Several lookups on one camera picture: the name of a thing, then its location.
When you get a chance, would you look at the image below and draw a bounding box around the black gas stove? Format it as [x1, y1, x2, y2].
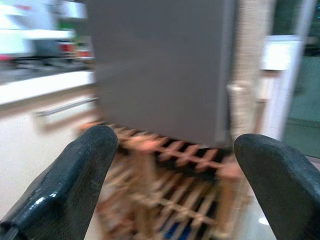
[9, 56, 91, 71]

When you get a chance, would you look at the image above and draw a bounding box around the white framed glass door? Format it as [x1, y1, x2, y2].
[259, 0, 320, 160]

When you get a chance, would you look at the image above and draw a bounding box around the wooden slatted rack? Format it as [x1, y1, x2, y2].
[82, 121, 253, 240]

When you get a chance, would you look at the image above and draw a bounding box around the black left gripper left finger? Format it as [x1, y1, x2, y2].
[0, 125, 119, 240]

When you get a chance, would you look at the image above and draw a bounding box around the cream kitchen cabinet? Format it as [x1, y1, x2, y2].
[0, 71, 101, 226]

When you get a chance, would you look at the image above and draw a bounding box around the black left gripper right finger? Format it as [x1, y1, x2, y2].
[234, 133, 320, 240]

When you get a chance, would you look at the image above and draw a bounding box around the long metal drawer handle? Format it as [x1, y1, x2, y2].
[34, 96, 100, 118]

